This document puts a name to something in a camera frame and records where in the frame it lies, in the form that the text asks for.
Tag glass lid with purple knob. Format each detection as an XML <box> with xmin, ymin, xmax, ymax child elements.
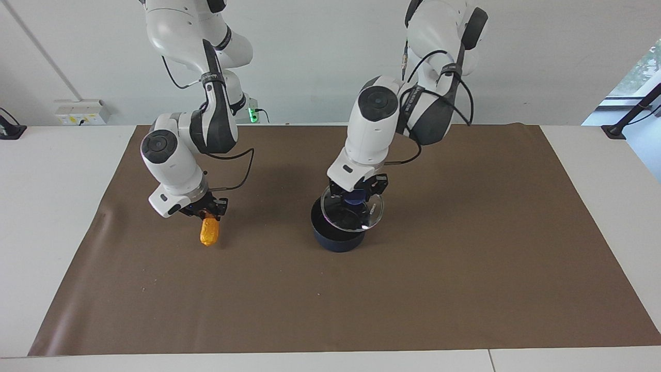
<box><xmin>320</xmin><ymin>185</ymin><xmax>385</xmax><ymax>233</ymax></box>

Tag blue saucepan with purple handle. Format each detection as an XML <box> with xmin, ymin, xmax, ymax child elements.
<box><xmin>311</xmin><ymin>196</ymin><xmax>368</xmax><ymax>253</ymax></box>

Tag brown table mat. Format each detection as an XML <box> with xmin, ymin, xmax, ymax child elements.
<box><xmin>28</xmin><ymin>123</ymin><xmax>661</xmax><ymax>357</ymax></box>

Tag small black table clamp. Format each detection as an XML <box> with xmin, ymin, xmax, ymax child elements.
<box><xmin>0</xmin><ymin>107</ymin><xmax>27</xmax><ymax>140</ymax></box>

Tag black angled stand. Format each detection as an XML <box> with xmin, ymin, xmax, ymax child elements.
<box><xmin>602</xmin><ymin>83</ymin><xmax>661</xmax><ymax>140</ymax></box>

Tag window with green view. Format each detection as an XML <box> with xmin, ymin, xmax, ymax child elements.
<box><xmin>583</xmin><ymin>41</ymin><xmax>661</xmax><ymax>127</ymax></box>

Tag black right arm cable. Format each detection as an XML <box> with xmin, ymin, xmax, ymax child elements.
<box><xmin>161</xmin><ymin>54</ymin><xmax>255</xmax><ymax>193</ymax></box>

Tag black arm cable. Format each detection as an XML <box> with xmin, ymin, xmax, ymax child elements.
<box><xmin>161</xmin><ymin>54</ymin><xmax>255</xmax><ymax>193</ymax></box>
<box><xmin>385</xmin><ymin>31</ymin><xmax>474</xmax><ymax>166</ymax></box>

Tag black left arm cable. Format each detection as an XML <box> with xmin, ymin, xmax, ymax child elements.
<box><xmin>385</xmin><ymin>31</ymin><xmax>474</xmax><ymax>166</ymax></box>

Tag white wall socket box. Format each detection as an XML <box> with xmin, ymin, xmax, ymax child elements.
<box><xmin>54</xmin><ymin>99</ymin><xmax>111</xmax><ymax>126</ymax></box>

